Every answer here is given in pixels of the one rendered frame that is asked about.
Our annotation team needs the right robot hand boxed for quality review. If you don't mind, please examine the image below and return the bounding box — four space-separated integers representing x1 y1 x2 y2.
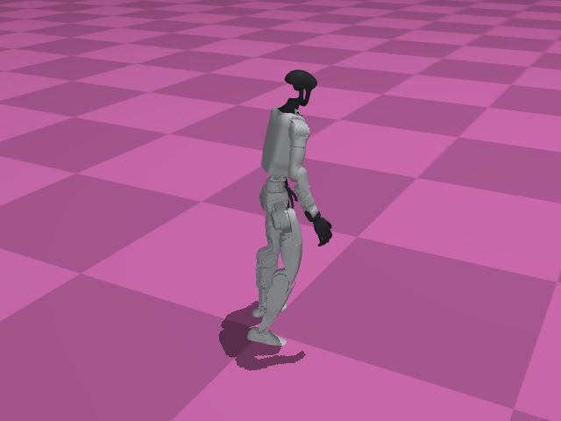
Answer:
304 211 332 246

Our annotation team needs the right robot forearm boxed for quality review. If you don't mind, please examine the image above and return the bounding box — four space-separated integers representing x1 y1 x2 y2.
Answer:
294 168 318 217

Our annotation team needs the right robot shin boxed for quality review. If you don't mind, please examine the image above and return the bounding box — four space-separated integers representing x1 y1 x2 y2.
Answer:
258 274 295 335

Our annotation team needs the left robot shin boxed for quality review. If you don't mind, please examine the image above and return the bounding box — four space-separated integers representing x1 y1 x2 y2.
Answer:
256 247 278 311

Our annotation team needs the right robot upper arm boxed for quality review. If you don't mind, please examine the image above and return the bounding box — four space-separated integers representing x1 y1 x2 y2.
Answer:
288 119 309 182

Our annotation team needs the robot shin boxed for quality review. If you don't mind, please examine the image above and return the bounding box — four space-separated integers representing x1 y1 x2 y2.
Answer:
256 247 278 311
258 274 295 335

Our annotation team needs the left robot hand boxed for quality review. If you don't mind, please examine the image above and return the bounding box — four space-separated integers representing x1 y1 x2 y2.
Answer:
285 177 298 209

